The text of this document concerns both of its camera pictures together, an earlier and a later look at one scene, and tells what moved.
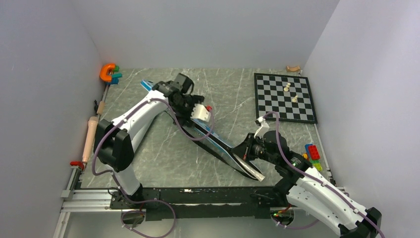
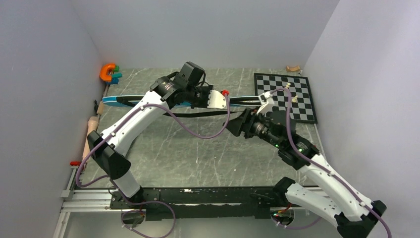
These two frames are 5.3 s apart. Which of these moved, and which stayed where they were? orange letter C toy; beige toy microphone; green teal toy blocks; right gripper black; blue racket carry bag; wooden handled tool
Moved: right gripper black; blue racket carry bag
Stayed: green teal toy blocks; orange letter C toy; beige toy microphone; wooden handled tool
